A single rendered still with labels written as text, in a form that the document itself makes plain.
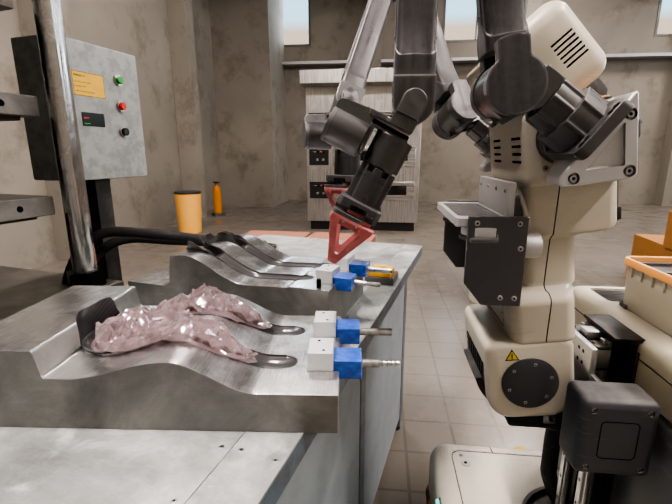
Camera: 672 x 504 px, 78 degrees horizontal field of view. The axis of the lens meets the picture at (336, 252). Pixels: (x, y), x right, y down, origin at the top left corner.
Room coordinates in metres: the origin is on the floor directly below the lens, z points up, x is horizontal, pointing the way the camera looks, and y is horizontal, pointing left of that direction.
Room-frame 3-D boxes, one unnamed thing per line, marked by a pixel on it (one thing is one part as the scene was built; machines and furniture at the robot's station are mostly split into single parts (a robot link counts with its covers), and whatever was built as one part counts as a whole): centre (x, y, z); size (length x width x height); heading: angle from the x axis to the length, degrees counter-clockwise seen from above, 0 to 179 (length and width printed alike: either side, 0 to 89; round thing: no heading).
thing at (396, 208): (6.67, -0.45, 1.14); 1.75 x 1.35 x 2.28; 82
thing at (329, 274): (0.82, -0.03, 0.89); 0.13 x 0.05 x 0.05; 71
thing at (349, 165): (0.93, -0.02, 1.12); 0.10 x 0.07 x 0.07; 161
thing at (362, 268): (0.92, -0.06, 0.89); 0.13 x 0.05 x 0.05; 71
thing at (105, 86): (1.39, 0.80, 0.73); 0.30 x 0.22 x 1.47; 161
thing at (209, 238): (0.95, 0.20, 0.92); 0.35 x 0.16 x 0.09; 71
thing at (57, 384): (0.60, 0.24, 0.85); 0.50 x 0.26 x 0.11; 88
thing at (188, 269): (0.96, 0.21, 0.87); 0.50 x 0.26 x 0.14; 71
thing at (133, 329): (0.60, 0.24, 0.90); 0.26 x 0.18 x 0.08; 88
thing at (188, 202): (6.11, 2.19, 0.31); 0.40 x 0.39 x 0.61; 175
